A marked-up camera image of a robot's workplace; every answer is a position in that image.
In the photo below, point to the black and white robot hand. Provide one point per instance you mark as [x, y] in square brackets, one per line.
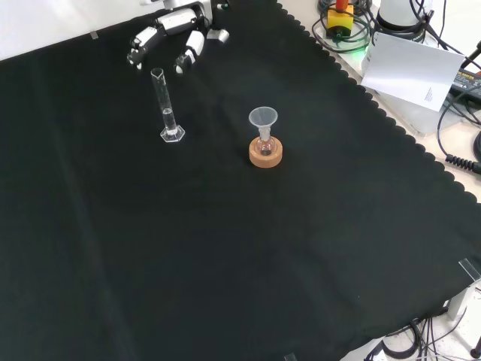
[180, 19]

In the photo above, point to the clear glass graduated cylinder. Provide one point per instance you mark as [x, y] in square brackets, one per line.
[173, 133]

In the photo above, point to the clear plastic funnel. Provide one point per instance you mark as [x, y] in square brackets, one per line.
[263, 116]

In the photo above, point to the small round-bottom glass flask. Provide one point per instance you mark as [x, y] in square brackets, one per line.
[265, 148]

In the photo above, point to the yellow stop button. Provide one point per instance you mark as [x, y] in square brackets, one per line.
[340, 20]

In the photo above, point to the black bench cloth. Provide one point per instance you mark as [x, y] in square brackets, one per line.
[188, 244]

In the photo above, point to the pale board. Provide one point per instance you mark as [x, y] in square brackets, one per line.
[409, 71]

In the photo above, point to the pale grey block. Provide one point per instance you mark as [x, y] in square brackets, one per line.
[417, 116]

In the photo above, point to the black power adapter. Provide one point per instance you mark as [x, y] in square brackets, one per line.
[467, 84]

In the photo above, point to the grey metal bench leg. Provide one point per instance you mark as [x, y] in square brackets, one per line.
[460, 301]

